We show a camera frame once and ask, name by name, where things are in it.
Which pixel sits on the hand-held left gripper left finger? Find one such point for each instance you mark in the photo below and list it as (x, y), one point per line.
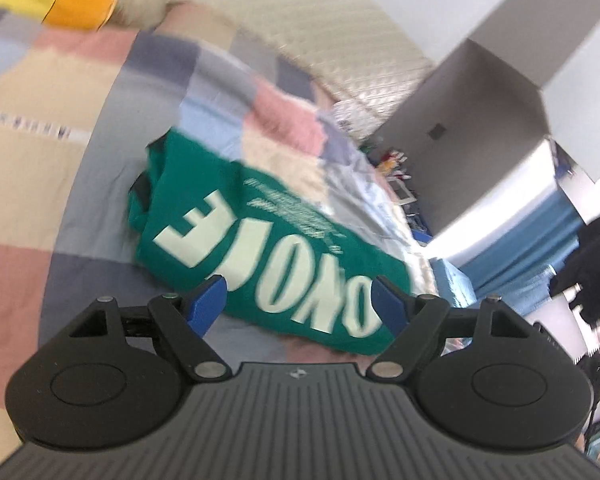
(207, 302)

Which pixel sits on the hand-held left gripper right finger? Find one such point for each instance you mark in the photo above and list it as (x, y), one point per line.
(387, 305)

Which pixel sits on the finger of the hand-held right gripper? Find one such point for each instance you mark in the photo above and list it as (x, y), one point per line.
(550, 341)

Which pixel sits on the green hoodie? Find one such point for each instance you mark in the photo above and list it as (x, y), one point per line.
(220, 185)

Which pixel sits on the dark cloth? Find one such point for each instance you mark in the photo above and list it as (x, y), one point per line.
(595, 260)

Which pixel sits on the blue curtain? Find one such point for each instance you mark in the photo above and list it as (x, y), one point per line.
(520, 245)

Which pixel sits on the group of small bottles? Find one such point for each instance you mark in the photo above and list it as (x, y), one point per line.
(391, 162)

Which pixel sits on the patchwork blanket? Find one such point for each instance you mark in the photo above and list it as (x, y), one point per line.
(55, 185)

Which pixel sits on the cream quilted headboard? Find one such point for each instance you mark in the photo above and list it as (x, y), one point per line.
(330, 50)

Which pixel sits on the pink pillow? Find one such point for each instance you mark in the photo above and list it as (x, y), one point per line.
(195, 17)

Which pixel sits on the dark wall switch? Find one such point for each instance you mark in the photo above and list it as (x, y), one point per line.
(437, 132)

